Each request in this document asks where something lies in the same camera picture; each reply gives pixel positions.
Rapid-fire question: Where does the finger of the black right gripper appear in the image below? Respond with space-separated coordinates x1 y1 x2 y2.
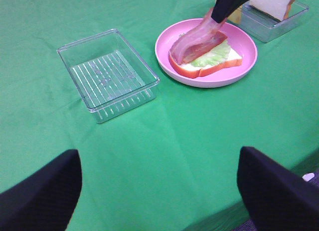
211 0 249 23

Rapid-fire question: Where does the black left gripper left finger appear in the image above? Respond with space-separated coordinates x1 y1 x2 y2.
0 149 82 231

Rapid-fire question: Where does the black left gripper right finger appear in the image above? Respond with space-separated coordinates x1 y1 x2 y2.
237 146 319 231

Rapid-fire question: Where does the bacon strip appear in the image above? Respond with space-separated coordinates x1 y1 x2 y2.
170 8 227 65
182 31 228 63

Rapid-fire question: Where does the bread slice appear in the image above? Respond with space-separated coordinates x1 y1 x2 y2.
249 0 295 21
168 48 243 79

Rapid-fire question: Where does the green lettuce leaf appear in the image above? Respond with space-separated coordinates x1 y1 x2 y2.
190 40 231 68

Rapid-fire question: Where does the yellow cheese slice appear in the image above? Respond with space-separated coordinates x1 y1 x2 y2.
228 6 242 24

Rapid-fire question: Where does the pink round plate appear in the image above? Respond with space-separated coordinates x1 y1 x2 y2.
155 18 258 88

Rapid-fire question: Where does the right clear plastic tray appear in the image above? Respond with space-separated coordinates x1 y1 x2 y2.
228 0 309 43

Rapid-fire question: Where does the clear plastic tray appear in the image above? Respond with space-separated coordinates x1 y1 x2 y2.
57 29 160 123
228 0 309 43

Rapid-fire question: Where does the green tablecloth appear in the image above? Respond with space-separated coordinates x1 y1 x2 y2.
0 0 319 231

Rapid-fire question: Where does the left clear plastic tray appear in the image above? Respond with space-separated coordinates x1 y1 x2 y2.
57 29 160 123

